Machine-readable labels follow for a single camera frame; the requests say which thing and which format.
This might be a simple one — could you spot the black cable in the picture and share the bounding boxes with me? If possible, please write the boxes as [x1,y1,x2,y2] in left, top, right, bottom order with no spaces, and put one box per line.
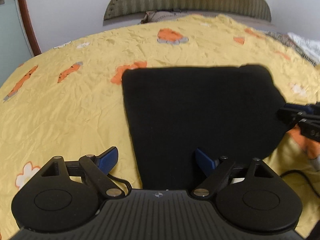
[107,169,320,198]

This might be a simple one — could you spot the black pants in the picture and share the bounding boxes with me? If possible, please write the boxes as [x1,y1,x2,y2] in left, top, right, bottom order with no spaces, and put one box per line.
[122,65,288,190]

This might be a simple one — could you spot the white crumpled blanket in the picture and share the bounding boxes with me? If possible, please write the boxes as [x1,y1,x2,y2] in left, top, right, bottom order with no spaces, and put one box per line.
[265,31,320,67]

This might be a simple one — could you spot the yellow carrot print bedsheet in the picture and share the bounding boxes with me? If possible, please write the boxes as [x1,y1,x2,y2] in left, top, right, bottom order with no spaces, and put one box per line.
[1,15,319,239]

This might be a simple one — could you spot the frosted floral wardrobe door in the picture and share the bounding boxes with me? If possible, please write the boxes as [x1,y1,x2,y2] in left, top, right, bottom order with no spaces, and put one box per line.
[0,0,33,84]

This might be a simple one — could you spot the grey patterned pillow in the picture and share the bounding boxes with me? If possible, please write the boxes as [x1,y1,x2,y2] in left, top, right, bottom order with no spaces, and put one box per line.
[142,11,272,25]

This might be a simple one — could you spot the brown wooden door frame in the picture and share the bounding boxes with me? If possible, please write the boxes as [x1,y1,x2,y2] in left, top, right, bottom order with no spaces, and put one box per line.
[17,0,42,56]

